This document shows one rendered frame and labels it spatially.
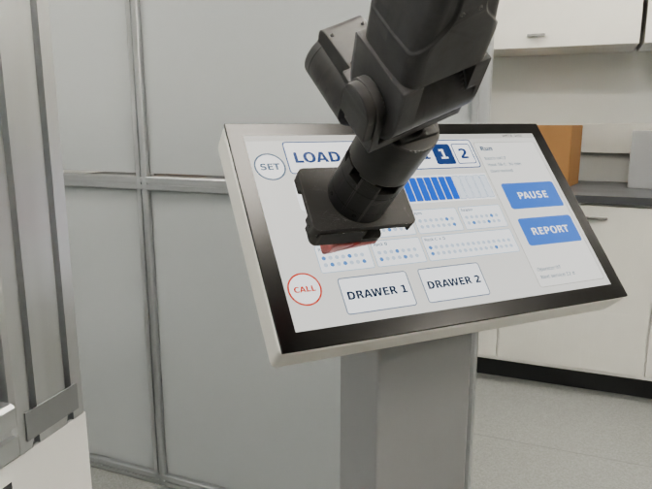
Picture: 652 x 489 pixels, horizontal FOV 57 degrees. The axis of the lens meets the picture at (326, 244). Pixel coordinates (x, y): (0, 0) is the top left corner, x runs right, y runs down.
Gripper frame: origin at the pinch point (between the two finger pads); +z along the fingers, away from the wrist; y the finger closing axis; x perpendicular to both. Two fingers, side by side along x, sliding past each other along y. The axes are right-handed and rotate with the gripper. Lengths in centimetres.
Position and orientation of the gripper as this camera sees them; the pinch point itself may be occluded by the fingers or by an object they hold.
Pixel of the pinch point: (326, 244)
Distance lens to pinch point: 61.9
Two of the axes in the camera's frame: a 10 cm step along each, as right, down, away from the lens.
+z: -3.1, 4.8, 8.2
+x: 2.6, 8.7, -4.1
